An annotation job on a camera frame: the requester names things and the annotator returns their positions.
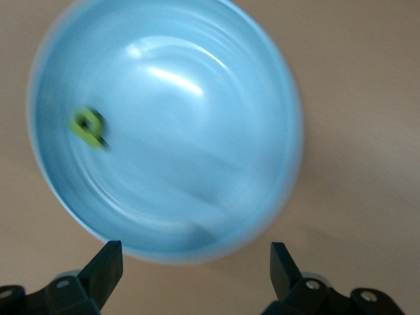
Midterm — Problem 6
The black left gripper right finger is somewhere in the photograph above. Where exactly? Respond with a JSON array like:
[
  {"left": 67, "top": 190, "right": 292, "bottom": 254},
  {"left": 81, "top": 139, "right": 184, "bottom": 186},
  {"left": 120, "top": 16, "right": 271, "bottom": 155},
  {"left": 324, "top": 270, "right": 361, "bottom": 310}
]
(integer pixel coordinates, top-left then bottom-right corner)
[{"left": 264, "top": 241, "right": 405, "bottom": 315}]

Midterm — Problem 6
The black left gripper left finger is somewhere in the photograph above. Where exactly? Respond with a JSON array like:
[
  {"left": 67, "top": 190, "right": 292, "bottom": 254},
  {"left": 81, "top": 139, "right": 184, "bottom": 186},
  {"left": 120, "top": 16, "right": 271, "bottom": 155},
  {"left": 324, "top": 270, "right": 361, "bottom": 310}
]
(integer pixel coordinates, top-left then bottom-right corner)
[{"left": 0, "top": 240, "right": 125, "bottom": 315}]

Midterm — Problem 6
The green letter p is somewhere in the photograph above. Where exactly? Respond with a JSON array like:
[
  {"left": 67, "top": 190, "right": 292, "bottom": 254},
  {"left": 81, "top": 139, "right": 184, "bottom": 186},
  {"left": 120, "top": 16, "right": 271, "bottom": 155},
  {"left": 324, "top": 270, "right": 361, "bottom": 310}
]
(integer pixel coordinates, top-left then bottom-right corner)
[{"left": 67, "top": 105, "right": 111, "bottom": 152}]

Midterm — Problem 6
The blue plate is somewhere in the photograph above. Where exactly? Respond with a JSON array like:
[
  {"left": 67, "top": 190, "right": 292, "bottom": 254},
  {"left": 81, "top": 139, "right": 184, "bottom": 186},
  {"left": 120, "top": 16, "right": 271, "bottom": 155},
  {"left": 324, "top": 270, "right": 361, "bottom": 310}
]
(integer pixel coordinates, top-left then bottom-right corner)
[{"left": 26, "top": 0, "right": 305, "bottom": 266}]

